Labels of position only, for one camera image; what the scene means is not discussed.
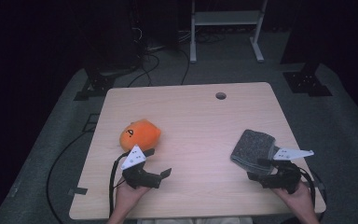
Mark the grey fluffy towel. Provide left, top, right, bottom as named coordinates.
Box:
left=229, top=129, right=277, bottom=175

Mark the long black floor cable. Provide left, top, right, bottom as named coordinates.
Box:
left=45, top=130, right=95, bottom=224

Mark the person's left hand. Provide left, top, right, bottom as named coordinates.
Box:
left=115, top=178, right=152, bottom=216

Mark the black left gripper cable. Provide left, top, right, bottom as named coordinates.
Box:
left=108, top=150, right=131, bottom=218

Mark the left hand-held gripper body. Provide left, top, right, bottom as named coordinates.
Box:
left=120, top=145, right=162, bottom=189

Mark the orange plush toy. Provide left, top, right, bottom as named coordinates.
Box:
left=118, top=119, right=162, bottom=153

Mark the bundle of black cables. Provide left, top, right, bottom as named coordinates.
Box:
left=126, top=26, right=191, bottom=89

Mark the white metal stand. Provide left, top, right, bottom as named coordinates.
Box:
left=189, top=0, right=269, bottom=64

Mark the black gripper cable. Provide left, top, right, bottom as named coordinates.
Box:
left=297, top=167, right=328, bottom=220
left=108, top=150, right=131, bottom=218

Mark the black stand base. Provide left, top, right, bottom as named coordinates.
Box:
left=73, top=60, right=120, bottom=102
left=280, top=60, right=334, bottom=98

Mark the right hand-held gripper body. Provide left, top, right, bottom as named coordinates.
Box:
left=260, top=148, right=315, bottom=194

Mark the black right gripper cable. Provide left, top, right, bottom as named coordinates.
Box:
left=297, top=167, right=328, bottom=220

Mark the person's right hand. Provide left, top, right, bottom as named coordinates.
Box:
left=273, top=181, right=316, bottom=216

